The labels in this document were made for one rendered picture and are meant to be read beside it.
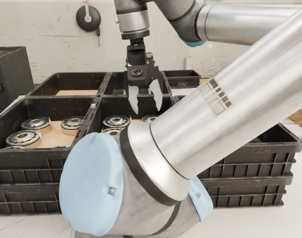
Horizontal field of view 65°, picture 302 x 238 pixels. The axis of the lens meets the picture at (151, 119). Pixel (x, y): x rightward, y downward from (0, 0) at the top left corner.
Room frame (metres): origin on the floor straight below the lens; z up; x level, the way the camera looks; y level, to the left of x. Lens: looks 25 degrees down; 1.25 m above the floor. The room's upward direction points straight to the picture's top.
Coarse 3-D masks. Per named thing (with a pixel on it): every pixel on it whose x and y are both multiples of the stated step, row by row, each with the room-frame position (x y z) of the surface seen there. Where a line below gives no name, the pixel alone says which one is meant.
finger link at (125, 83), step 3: (126, 72) 0.59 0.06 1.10; (126, 75) 0.59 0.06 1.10; (126, 78) 0.59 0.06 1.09; (123, 81) 0.59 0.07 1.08; (126, 81) 0.59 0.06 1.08; (123, 84) 0.59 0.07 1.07; (126, 84) 0.59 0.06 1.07; (126, 87) 0.59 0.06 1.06; (126, 90) 0.59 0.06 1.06; (126, 93) 0.59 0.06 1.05
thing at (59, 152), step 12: (72, 96) 0.90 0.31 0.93; (84, 96) 0.90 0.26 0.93; (96, 96) 0.90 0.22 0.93; (12, 108) 0.78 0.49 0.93; (84, 120) 0.67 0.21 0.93; (72, 144) 0.53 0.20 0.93; (0, 156) 0.50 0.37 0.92; (12, 156) 0.50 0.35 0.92; (24, 156) 0.50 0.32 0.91; (36, 156) 0.50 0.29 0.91; (48, 156) 0.50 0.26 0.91; (60, 156) 0.50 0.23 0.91
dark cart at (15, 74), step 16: (0, 48) 2.43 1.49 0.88; (16, 48) 2.45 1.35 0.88; (0, 64) 1.88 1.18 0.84; (16, 64) 2.16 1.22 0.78; (0, 80) 1.89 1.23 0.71; (16, 80) 2.08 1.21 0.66; (32, 80) 2.45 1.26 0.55; (0, 96) 1.89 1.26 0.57; (16, 96) 2.00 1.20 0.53; (0, 112) 1.87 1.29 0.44
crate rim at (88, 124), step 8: (104, 96) 0.90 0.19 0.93; (112, 96) 0.90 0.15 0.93; (120, 96) 0.90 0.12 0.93; (144, 96) 0.90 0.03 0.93; (152, 96) 0.90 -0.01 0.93; (168, 96) 0.90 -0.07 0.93; (96, 104) 0.81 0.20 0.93; (96, 112) 0.75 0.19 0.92; (88, 120) 0.67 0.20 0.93; (88, 128) 0.62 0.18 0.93
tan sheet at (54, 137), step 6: (54, 126) 0.83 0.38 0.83; (60, 126) 0.83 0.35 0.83; (48, 132) 0.78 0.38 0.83; (54, 132) 0.78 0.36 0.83; (60, 132) 0.78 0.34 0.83; (42, 138) 0.74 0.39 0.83; (48, 138) 0.74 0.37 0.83; (54, 138) 0.74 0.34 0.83; (60, 138) 0.74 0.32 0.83; (66, 138) 0.74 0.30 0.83; (72, 138) 0.74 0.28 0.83; (42, 144) 0.69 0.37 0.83; (48, 144) 0.69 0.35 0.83; (54, 144) 0.69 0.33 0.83; (60, 144) 0.69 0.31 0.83; (66, 144) 0.69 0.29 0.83
